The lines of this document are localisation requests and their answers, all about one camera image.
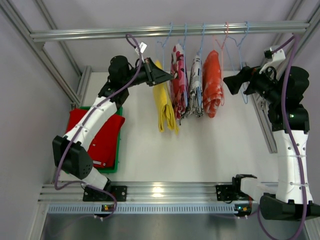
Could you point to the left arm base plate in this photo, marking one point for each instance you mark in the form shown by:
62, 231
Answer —
119, 192

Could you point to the red trousers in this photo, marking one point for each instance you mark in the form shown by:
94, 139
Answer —
107, 142

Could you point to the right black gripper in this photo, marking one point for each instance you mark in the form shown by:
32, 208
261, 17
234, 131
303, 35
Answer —
249, 82

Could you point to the pink wire hanger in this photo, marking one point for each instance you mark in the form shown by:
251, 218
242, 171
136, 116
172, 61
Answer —
221, 48

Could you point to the green plastic tray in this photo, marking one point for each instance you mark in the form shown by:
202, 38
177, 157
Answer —
117, 155

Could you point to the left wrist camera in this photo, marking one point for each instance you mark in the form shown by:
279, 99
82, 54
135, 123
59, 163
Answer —
141, 49

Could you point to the right aluminium frame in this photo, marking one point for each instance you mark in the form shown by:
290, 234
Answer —
258, 102

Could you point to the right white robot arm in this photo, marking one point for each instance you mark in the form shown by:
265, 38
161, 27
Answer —
290, 127

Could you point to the front aluminium rail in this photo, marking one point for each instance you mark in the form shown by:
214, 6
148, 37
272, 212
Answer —
140, 192

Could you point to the newspaper print trousers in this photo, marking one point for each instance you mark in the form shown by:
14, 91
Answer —
193, 83

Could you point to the slotted cable duct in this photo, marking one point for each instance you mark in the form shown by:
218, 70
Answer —
147, 208

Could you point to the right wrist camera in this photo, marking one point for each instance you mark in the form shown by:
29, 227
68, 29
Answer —
274, 56

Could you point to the aluminium frame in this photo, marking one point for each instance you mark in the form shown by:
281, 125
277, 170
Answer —
258, 102
15, 18

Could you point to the aluminium hanging rail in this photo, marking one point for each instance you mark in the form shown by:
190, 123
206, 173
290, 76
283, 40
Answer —
269, 27

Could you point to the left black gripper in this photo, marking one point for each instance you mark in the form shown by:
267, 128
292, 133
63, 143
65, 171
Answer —
150, 73

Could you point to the yellow trousers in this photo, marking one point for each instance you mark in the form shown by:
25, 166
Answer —
166, 115

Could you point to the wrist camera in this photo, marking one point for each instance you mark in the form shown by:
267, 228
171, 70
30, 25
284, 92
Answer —
274, 56
141, 49

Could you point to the pink floral trousers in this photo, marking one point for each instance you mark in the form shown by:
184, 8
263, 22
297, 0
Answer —
179, 86

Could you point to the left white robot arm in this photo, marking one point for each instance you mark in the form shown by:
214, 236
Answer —
70, 151

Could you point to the left aluminium frame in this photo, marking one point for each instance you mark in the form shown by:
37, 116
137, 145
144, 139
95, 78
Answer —
15, 18

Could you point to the orange trousers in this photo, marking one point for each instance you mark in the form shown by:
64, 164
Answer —
213, 93

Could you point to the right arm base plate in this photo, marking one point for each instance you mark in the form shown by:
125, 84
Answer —
228, 193

